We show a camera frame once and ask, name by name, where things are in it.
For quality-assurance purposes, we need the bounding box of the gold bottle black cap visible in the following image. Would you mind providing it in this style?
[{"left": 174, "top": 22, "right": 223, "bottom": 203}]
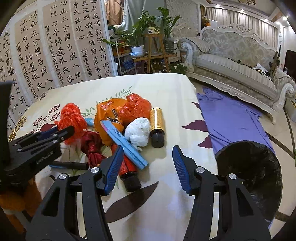
[{"left": 150, "top": 108, "right": 165, "bottom": 148}]

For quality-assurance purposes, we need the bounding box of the bright red plastic bag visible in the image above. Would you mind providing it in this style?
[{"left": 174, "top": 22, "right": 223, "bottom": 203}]
[{"left": 119, "top": 93, "right": 152, "bottom": 126}]

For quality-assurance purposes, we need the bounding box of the black trash bag bin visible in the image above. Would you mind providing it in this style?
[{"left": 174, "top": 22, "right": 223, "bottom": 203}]
[{"left": 215, "top": 141, "right": 282, "bottom": 225}]

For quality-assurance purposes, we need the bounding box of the red foam fruit net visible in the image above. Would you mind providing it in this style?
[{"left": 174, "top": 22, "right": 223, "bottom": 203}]
[{"left": 54, "top": 103, "right": 88, "bottom": 145}]

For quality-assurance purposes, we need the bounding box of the black foam tube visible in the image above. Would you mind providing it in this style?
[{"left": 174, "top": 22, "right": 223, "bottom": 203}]
[{"left": 49, "top": 161, "right": 89, "bottom": 171}]

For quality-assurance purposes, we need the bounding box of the dark red plastic bag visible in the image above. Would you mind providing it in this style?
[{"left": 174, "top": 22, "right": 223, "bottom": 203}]
[{"left": 81, "top": 131, "right": 106, "bottom": 168}]

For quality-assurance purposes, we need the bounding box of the orange plastic bag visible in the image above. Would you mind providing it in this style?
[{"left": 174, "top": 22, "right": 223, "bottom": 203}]
[{"left": 94, "top": 98, "right": 127, "bottom": 146}]

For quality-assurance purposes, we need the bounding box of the floral tablecloth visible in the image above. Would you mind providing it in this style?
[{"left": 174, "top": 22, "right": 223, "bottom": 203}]
[{"left": 8, "top": 74, "right": 217, "bottom": 240}]

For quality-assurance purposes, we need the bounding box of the red bottle black cap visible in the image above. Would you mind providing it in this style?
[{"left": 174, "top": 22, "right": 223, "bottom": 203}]
[{"left": 119, "top": 155, "right": 142, "bottom": 192}]

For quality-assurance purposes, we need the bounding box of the white crumpled tissue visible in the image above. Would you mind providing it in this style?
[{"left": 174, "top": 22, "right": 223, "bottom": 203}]
[{"left": 125, "top": 118, "right": 151, "bottom": 152}]

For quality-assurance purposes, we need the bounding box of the calligraphy screen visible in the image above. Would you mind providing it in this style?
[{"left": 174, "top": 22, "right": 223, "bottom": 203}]
[{"left": 1, "top": 1, "right": 116, "bottom": 136}]

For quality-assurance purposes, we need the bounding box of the purple cloth on floor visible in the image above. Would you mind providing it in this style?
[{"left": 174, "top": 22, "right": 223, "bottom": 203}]
[{"left": 197, "top": 87, "right": 273, "bottom": 154}]

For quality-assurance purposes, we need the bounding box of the plant in white pot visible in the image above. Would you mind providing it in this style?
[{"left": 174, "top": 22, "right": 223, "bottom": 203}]
[{"left": 102, "top": 11, "right": 160, "bottom": 57}]

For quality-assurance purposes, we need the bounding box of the wooden plant stand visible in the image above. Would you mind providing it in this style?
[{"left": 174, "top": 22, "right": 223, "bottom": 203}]
[{"left": 131, "top": 34, "right": 177, "bottom": 74}]

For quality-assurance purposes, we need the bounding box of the toy rifle on sofa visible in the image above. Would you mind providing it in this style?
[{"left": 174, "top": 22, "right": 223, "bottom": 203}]
[{"left": 268, "top": 45, "right": 281, "bottom": 80}]

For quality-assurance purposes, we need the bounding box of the ornate grey white sofa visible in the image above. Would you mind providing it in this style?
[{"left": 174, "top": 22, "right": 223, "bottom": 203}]
[{"left": 178, "top": 24, "right": 295, "bottom": 123}]

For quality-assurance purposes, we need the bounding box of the tall green plant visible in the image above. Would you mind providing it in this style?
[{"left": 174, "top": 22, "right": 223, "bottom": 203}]
[{"left": 157, "top": 7, "right": 181, "bottom": 54}]

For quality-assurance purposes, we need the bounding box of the black cabinet by wall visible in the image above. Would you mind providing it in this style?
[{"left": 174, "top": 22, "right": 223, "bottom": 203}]
[{"left": 284, "top": 50, "right": 296, "bottom": 80}]

